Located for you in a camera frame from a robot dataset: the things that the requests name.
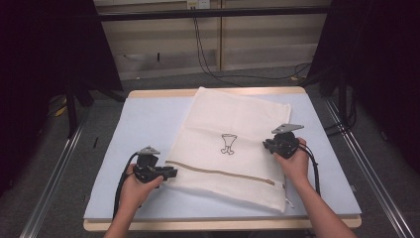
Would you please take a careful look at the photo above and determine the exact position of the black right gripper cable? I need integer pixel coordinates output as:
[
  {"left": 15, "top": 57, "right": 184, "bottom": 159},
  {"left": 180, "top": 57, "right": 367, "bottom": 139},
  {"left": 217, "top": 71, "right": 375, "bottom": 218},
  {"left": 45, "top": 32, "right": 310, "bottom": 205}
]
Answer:
[{"left": 297, "top": 143, "right": 322, "bottom": 197}]

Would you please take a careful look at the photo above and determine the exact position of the white mesh laundry bag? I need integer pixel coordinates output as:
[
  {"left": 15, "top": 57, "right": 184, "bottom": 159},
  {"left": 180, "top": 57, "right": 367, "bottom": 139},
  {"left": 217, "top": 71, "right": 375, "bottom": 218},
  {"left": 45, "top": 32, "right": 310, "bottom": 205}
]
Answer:
[{"left": 162, "top": 86, "right": 293, "bottom": 214}]

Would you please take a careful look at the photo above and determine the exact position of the black cable bundle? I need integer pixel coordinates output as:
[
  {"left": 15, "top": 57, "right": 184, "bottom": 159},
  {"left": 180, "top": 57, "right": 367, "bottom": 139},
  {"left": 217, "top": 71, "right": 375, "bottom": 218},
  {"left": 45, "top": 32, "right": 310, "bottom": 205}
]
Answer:
[{"left": 324, "top": 83, "right": 360, "bottom": 137}]

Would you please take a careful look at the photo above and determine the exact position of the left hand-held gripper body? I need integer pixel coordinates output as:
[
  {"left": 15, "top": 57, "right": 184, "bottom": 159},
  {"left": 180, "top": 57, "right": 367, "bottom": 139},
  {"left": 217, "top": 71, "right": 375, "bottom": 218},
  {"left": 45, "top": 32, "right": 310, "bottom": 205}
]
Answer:
[{"left": 133, "top": 145, "right": 165, "bottom": 184}]

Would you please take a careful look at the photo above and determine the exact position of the light blue table mat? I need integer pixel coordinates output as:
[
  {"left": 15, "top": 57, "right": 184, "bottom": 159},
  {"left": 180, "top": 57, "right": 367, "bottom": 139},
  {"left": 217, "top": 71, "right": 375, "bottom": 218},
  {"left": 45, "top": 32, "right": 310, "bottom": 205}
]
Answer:
[{"left": 83, "top": 92, "right": 363, "bottom": 221}]

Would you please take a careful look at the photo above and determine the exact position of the black floor cable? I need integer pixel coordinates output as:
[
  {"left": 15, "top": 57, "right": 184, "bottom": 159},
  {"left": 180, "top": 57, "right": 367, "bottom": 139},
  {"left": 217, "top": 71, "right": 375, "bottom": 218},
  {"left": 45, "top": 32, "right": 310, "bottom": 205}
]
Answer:
[{"left": 192, "top": 16, "right": 312, "bottom": 88}]

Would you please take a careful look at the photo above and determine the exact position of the black curtain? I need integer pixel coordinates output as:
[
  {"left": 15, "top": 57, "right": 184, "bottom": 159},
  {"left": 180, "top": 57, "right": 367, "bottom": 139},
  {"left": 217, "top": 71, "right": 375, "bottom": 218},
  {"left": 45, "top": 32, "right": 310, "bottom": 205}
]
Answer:
[
  {"left": 0, "top": 0, "right": 124, "bottom": 197},
  {"left": 306, "top": 0, "right": 420, "bottom": 175}
]

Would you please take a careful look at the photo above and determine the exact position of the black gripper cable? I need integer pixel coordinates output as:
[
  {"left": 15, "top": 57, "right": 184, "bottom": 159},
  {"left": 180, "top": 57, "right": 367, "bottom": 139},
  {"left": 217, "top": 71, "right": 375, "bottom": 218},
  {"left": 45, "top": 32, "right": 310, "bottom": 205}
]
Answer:
[
  {"left": 112, "top": 151, "right": 141, "bottom": 220},
  {"left": 297, "top": 143, "right": 322, "bottom": 197}
]

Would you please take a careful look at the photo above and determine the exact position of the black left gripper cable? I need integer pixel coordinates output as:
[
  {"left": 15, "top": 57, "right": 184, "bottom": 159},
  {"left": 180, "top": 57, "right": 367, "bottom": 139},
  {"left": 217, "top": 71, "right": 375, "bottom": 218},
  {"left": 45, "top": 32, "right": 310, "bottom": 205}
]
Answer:
[{"left": 112, "top": 151, "right": 141, "bottom": 220}]

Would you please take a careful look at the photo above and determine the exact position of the black metal stand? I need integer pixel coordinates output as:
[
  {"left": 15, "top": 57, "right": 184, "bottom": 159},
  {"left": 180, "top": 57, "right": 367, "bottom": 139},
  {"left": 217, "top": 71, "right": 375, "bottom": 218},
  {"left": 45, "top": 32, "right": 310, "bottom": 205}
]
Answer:
[{"left": 63, "top": 77, "right": 128, "bottom": 139}]

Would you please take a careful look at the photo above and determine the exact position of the person's right hand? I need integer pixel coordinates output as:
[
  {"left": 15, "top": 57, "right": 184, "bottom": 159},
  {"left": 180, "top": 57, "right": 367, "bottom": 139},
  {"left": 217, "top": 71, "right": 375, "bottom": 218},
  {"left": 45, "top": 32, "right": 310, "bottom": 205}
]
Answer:
[{"left": 272, "top": 137, "right": 310, "bottom": 186}]

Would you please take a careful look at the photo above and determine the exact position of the yellow floor tape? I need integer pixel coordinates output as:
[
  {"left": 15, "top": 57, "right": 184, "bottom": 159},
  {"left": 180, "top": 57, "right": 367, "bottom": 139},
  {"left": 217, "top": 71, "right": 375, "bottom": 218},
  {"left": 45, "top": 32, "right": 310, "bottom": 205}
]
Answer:
[{"left": 53, "top": 104, "right": 69, "bottom": 118}]

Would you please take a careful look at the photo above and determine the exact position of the person's left hand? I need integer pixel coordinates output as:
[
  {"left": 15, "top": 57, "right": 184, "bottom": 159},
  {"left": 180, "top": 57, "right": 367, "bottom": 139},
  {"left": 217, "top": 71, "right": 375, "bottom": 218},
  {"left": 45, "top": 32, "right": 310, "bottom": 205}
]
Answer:
[{"left": 118, "top": 163, "right": 164, "bottom": 214}]

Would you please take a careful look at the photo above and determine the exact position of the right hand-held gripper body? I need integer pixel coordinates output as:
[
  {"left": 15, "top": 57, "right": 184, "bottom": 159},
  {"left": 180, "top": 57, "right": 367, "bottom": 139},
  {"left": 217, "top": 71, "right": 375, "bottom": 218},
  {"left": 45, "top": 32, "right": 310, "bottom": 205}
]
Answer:
[{"left": 270, "top": 123, "right": 305, "bottom": 160}]

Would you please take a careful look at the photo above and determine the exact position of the aluminium floor rail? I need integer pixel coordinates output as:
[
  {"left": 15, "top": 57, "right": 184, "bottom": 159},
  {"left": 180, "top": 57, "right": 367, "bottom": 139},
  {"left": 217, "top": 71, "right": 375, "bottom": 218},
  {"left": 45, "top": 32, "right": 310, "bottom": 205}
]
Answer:
[
  {"left": 19, "top": 107, "right": 92, "bottom": 238},
  {"left": 322, "top": 97, "right": 416, "bottom": 238}
]

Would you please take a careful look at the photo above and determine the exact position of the black horizontal metal bar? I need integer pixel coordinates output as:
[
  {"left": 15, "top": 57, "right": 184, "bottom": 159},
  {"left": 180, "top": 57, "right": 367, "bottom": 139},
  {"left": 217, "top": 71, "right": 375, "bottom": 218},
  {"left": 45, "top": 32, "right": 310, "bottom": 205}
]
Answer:
[{"left": 98, "top": 5, "right": 332, "bottom": 23}]

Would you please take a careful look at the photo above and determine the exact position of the white wall socket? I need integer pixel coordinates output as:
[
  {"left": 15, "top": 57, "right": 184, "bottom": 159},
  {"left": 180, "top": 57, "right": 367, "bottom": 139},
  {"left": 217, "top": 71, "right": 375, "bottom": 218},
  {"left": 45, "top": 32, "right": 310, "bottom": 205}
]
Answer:
[{"left": 186, "top": 0, "right": 212, "bottom": 10}]

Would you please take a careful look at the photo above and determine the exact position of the wooden table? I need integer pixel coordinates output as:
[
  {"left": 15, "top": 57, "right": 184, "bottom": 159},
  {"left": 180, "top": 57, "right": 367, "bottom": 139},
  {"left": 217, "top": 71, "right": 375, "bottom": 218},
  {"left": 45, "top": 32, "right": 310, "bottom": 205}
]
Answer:
[{"left": 82, "top": 86, "right": 363, "bottom": 232}]

